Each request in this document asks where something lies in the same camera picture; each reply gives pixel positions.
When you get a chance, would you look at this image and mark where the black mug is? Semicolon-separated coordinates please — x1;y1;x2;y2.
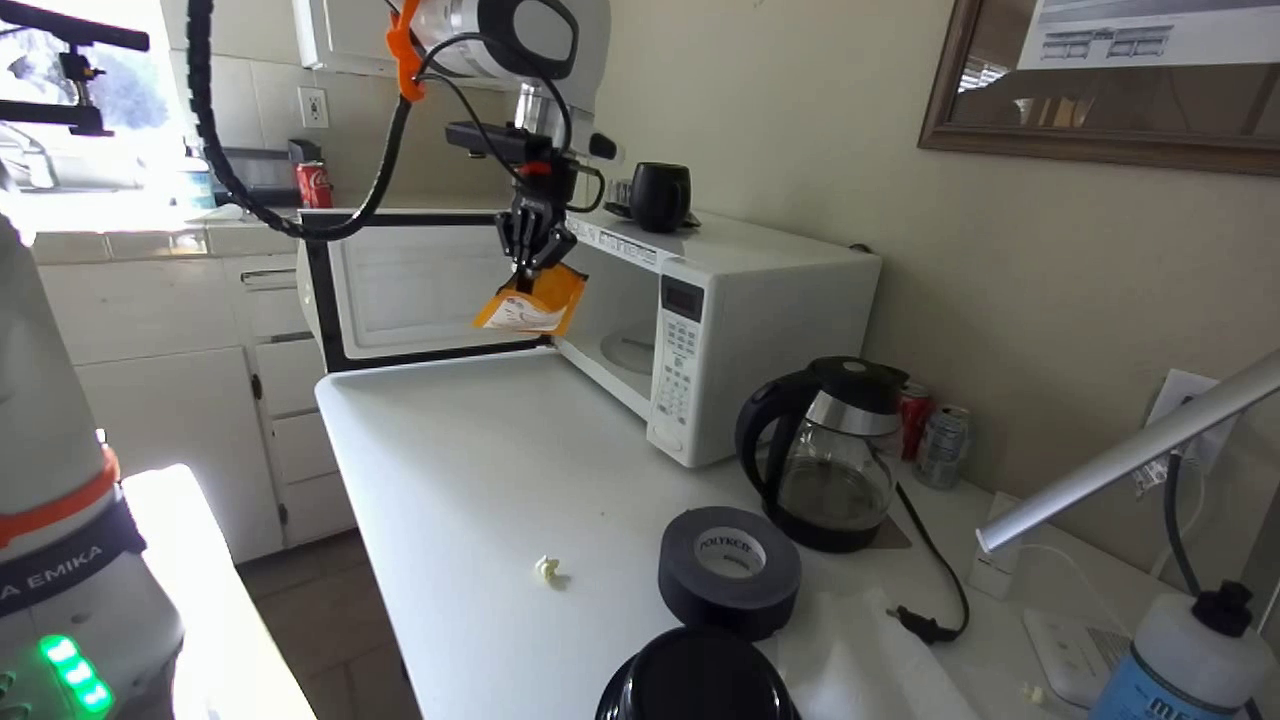
621;162;699;237

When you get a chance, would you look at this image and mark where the white microwave oven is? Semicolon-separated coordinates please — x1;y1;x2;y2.
537;205;885;474

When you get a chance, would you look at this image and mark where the white wall outlet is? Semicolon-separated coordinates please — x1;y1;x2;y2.
1143;366;1240;474

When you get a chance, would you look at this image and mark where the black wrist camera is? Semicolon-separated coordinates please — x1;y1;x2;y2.
444;117;538;163

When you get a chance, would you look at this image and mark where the red drink can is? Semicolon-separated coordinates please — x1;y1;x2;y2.
894;384;935;466

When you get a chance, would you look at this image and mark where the black stereo camera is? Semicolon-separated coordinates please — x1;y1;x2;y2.
0;0;150;57

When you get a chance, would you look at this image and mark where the white light switch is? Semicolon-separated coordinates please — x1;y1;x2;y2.
292;86;330;137

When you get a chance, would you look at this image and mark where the red bottle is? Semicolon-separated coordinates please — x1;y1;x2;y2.
288;137;340;214

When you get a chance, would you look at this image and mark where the black kettle power cable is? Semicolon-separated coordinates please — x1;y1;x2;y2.
873;451;977;647

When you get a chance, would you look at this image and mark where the white microwave door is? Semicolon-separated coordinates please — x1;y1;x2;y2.
295;210;557;376

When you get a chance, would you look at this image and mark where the black camera boom stand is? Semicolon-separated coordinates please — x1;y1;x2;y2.
0;44;114;140

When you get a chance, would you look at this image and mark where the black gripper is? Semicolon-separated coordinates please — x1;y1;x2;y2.
495;197;579;297

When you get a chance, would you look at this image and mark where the black tape roll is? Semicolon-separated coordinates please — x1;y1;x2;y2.
656;503;804;643

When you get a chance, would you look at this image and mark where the blue water bottle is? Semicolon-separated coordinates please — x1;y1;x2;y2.
1083;582;1280;720

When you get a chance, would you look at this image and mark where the orange strap tie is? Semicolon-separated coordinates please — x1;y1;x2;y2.
385;0;433;103

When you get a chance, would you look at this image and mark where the black corrugated cable conduit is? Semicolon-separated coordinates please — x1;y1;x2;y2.
182;0;419;244

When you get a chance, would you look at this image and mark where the white power adapter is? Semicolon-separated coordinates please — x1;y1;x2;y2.
1020;603;1112;710

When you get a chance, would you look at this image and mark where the glass microwave turntable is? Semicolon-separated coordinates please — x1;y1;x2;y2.
597;327;658;382

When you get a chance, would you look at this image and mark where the white metal rod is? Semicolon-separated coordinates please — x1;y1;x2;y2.
972;349;1280;557

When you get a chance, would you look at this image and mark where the glass electric kettle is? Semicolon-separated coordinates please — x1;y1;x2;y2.
731;353;917;557

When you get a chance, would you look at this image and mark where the white drawer cabinet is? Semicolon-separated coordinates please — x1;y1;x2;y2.
35;224;361;569

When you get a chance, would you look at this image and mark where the brown framed picture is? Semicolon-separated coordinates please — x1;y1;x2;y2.
917;0;1280;179

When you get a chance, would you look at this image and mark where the silver drink can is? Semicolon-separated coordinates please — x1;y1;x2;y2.
917;403;977;492

